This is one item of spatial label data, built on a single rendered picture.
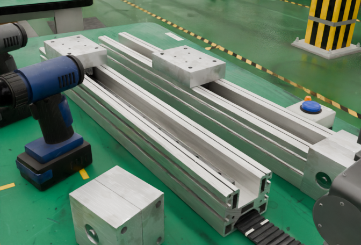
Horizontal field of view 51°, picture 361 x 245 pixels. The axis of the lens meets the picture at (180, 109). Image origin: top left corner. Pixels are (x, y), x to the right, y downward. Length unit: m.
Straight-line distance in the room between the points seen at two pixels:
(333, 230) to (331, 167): 0.30
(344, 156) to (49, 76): 0.50
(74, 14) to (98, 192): 1.87
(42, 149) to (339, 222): 0.51
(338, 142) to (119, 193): 0.39
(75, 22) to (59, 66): 1.70
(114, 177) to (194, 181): 0.13
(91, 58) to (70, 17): 1.36
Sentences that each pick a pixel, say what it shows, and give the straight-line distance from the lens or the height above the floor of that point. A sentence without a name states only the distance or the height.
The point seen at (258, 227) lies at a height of 0.79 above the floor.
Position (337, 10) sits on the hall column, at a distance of 3.85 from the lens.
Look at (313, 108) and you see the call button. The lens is 0.87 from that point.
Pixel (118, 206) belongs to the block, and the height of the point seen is 0.87.
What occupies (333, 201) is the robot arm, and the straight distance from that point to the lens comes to 0.37.
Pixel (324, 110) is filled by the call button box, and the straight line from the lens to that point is 0.89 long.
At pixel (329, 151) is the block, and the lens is 0.68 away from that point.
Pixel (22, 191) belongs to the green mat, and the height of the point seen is 0.78.
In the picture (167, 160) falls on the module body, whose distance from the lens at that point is 0.67.
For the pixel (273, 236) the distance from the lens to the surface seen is 0.62.
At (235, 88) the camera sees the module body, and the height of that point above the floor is 0.86.
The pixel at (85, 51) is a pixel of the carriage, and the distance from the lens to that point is 1.00.
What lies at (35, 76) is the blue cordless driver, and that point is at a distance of 0.65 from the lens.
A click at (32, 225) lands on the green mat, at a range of 0.68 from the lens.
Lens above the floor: 1.23
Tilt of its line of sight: 28 degrees down
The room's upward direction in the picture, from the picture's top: 1 degrees clockwise
